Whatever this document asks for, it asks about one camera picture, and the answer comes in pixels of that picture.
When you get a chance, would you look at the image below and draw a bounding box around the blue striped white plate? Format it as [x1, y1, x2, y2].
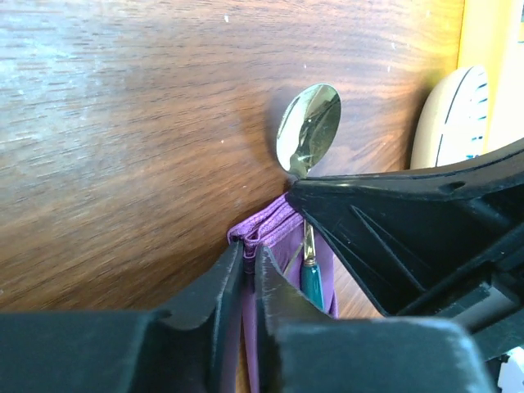
[410, 65, 489, 169]

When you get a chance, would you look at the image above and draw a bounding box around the gold spoon green handle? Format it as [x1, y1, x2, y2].
[275, 84, 341, 309]

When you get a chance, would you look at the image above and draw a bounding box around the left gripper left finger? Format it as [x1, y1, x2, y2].
[150, 242, 244, 392]

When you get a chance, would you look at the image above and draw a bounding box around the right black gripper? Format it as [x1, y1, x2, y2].
[287, 141, 523, 360]

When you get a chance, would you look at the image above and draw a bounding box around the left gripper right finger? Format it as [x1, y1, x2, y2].
[255, 246, 334, 392]

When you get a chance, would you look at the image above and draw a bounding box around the yellow plastic tray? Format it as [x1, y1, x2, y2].
[458, 0, 523, 153]

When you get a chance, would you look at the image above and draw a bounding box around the purple cloth napkin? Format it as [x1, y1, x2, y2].
[225, 194, 341, 393]

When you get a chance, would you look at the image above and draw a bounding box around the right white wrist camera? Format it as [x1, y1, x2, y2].
[497, 346, 524, 393]

